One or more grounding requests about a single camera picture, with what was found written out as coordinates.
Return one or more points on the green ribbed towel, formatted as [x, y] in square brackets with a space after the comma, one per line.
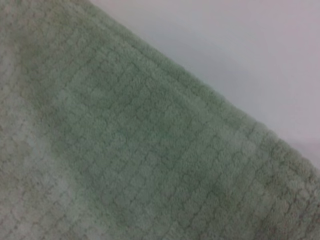
[125, 137]

